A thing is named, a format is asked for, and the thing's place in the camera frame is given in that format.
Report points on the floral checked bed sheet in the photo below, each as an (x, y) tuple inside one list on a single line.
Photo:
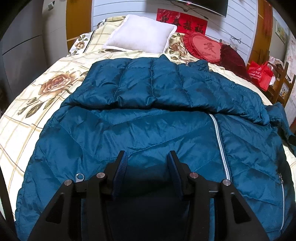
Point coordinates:
[(27, 115)]

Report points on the dark red velvet cushion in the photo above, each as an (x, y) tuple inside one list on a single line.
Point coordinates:
[(233, 62)]

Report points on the white square pillow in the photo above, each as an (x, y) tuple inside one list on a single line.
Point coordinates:
[(142, 34)]

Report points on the wooden chair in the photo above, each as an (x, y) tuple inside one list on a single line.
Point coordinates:
[(281, 89)]

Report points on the red heart-shaped cushion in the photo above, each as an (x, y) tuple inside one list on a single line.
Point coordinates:
[(202, 47)]

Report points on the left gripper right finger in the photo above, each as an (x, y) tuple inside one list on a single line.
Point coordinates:
[(204, 201)]

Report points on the blue puffer jacket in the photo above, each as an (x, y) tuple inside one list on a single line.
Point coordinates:
[(150, 106)]

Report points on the red Chinese banner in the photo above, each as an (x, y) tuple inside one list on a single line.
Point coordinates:
[(184, 22)]

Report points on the wall-mounted black television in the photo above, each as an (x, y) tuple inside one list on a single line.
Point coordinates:
[(217, 7)]

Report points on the red shopping bag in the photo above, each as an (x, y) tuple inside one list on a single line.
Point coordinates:
[(260, 75)]

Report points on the grey wardrobe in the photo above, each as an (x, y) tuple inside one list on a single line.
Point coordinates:
[(22, 51)]

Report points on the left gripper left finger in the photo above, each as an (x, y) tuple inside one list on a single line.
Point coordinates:
[(83, 208)]

